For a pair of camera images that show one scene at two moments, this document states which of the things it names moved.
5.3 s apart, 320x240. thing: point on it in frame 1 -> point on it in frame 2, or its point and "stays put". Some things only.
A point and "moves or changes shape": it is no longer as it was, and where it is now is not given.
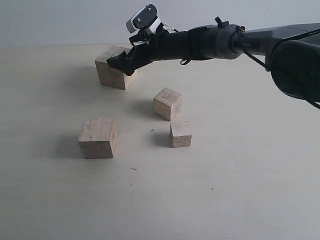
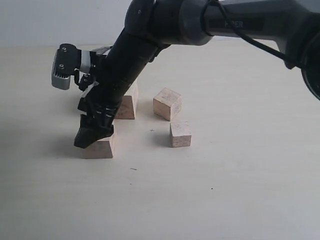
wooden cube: (167, 103) stays put
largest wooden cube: (109, 76) moves or changes shape
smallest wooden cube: (181, 134) stays put
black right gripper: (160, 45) -> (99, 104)
